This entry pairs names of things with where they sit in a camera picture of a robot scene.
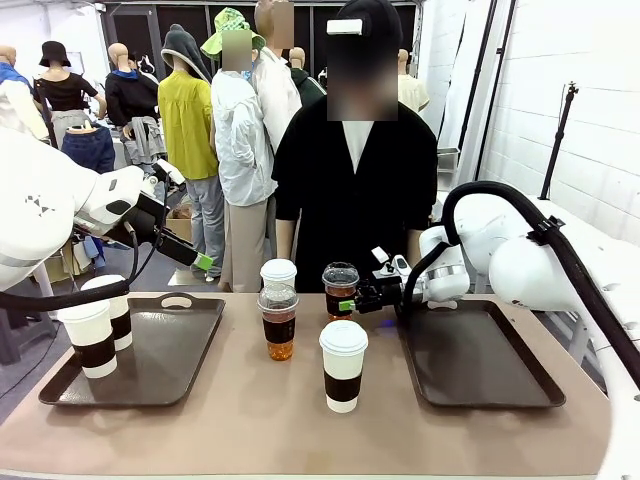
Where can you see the white head-mounted camera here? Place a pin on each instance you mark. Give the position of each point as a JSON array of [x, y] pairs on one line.
[[344, 26]]

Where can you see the black bucket hat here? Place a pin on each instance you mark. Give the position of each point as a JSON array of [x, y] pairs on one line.
[[54, 54]]

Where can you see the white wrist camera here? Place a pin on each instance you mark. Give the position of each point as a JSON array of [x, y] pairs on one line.
[[169, 171], [392, 261]]

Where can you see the grey metal shelf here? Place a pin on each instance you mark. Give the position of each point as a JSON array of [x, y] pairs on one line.
[[447, 165]]

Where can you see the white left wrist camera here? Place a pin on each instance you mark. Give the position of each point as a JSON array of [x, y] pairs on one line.
[[169, 171]]

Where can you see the cardboard box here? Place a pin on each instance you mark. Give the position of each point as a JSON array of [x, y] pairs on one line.
[[179, 225]]

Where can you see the black tripod pole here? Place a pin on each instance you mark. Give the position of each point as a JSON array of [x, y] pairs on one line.
[[557, 145]]

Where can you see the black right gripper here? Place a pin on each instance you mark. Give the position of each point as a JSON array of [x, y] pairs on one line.
[[382, 297]]

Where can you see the grey hood hat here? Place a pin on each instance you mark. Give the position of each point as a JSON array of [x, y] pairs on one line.
[[182, 50]]

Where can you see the mannequin in blue white top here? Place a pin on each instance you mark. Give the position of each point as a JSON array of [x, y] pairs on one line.
[[17, 95]]

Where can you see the white paper cup brown sleeve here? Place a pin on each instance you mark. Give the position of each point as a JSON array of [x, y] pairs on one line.
[[278, 272], [343, 355], [92, 340], [120, 320]]

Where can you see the person's right forearm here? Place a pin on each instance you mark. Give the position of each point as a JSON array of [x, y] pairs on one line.
[[284, 240]]

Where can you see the clear plastic cup with tea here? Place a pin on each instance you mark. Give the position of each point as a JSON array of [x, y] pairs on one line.
[[337, 287], [278, 325]]

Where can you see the mannequin in beige top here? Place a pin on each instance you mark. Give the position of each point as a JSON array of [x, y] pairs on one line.
[[412, 92]]

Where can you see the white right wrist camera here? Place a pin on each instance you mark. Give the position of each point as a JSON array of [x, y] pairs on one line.
[[392, 261]]

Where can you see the person's left forearm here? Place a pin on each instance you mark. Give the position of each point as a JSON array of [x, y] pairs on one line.
[[414, 247]]

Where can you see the brown plastic serving tray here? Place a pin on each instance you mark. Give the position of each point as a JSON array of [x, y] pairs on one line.
[[475, 360], [165, 360]]

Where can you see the person in black coat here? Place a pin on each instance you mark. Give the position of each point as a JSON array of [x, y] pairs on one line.
[[355, 200]]

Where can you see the mannequin in black sweater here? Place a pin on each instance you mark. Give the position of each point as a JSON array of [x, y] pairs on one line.
[[132, 100]]

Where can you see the green checked sun hat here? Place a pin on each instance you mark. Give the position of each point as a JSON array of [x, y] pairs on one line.
[[225, 25]]

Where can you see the tall mannequin in cream shirt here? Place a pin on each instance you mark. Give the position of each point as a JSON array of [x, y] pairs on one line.
[[277, 95]]

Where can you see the mannequin in dark green top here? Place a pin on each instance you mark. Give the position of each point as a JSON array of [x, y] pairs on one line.
[[307, 90]]

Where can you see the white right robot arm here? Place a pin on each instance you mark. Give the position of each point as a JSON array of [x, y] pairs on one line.
[[530, 270]]

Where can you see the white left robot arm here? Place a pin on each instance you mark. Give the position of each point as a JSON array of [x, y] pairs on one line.
[[40, 215]]

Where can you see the mannequin in black top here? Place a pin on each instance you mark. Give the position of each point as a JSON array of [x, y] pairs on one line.
[[65, 92]]

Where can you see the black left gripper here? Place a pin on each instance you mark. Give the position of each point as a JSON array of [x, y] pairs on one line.
[[140, 222]]

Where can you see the mannequin torso in blue jeans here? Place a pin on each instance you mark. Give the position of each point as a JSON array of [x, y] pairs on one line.
[[90, 150]]

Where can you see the mannequin in yellow shirt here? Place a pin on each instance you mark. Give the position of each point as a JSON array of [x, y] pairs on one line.
[[187, 135]]

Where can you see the mannequin in white shirt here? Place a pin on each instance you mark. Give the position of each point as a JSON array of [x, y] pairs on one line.
[[240, 150]]

